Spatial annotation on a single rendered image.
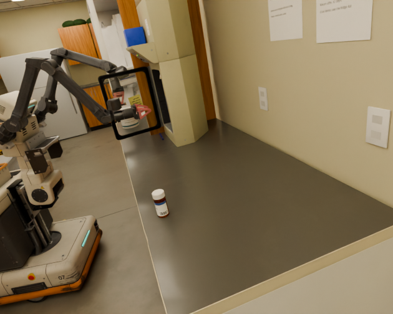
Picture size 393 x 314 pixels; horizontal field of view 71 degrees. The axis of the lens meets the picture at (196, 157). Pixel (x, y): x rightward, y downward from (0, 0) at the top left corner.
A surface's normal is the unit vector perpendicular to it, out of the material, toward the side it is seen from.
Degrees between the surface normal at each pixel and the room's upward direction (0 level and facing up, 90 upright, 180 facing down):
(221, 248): 0
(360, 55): 90
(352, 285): 90
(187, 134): 90
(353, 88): 90
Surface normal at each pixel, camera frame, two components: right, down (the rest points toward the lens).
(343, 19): -0.93, 0.28
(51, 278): 0.07, 0.38
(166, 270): -0.18, -0.90
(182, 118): 0.32, 0.32
